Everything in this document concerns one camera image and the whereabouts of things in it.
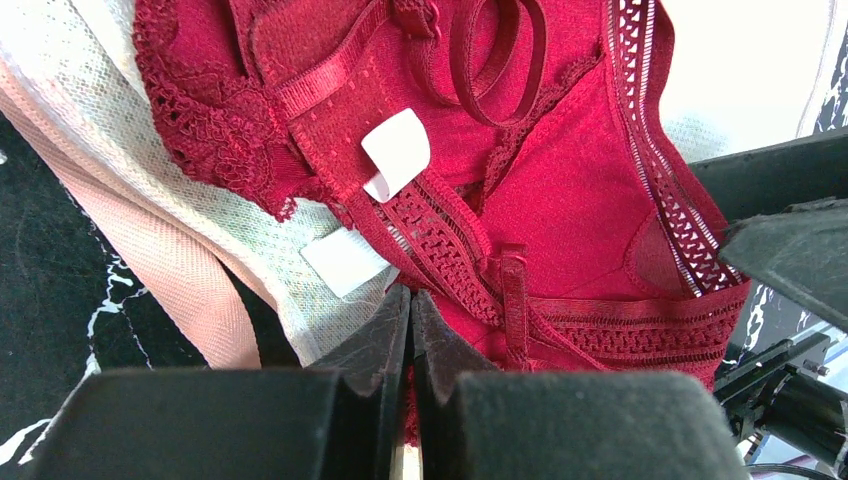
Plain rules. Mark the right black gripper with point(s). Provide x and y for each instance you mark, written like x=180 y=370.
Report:
x=801 y=253

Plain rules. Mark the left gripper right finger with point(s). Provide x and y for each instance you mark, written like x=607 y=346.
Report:
x=478 y=422

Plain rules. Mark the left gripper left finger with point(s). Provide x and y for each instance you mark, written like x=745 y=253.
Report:
x=339 y=418

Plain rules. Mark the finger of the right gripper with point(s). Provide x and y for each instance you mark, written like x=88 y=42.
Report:
x=767 y=180

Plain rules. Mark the dark red lace bra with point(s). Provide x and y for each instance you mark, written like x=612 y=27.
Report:
x=506 y=156

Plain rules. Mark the floral pink fabric pouch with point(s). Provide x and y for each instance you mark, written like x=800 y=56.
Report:
x=743 y=74

